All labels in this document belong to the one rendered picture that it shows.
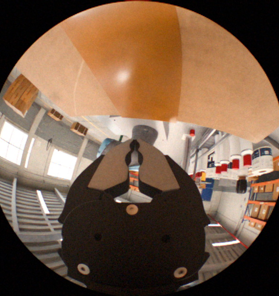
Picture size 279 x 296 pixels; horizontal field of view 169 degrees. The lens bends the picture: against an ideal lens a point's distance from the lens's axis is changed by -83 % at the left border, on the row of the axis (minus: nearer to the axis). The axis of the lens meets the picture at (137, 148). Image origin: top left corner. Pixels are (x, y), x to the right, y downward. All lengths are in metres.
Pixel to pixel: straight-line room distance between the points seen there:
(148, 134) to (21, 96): 3.11
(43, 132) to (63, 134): 1.16
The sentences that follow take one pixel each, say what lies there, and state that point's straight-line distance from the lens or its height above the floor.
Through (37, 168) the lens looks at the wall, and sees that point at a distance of 5.49.
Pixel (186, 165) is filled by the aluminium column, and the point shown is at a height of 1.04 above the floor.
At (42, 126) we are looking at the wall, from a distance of 5.24.
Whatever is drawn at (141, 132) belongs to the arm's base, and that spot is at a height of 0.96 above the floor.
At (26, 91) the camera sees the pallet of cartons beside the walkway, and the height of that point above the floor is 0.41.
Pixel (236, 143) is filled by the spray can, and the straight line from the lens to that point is 0.42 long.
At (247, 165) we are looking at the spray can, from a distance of 0.36.
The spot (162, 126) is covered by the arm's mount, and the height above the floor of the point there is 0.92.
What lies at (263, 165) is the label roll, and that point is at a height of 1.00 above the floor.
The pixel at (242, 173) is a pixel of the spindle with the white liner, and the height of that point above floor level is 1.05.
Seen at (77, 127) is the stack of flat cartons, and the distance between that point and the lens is 4.10.
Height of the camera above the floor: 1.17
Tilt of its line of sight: 15 degrees down
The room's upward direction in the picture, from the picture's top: 164 degrees counter-clockwise
